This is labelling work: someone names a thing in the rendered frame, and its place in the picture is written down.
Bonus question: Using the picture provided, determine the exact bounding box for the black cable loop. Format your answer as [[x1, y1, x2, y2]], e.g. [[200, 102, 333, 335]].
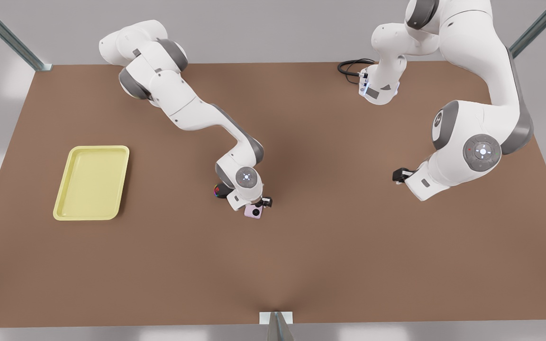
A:
[[337, 59, 376, 85]]

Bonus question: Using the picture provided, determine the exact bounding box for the silver frame post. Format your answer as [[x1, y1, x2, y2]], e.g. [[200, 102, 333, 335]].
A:
[[259, 311, 294, 341], [0, 0, 53, 72], [509, 0, 546, 59]]

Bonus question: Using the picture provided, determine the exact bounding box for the yellow rectangular tray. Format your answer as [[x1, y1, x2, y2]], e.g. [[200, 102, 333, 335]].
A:
[[53, 145, 130, 221]]

